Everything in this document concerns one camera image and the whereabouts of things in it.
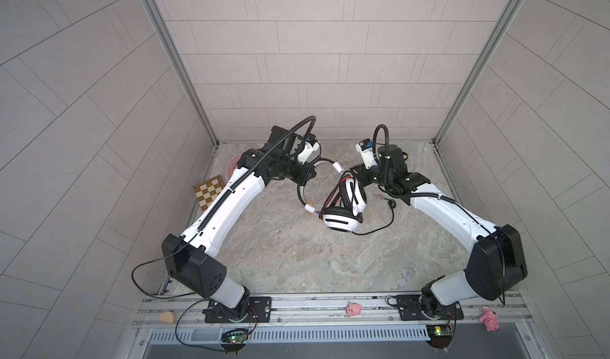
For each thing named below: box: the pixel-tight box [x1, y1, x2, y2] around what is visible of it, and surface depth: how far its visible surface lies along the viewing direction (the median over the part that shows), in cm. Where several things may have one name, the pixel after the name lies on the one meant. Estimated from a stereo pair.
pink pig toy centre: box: [345, 301, 363, 317], surface depth 72 cm
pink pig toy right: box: [478, 305, 500, 332], surface depth 69 cm
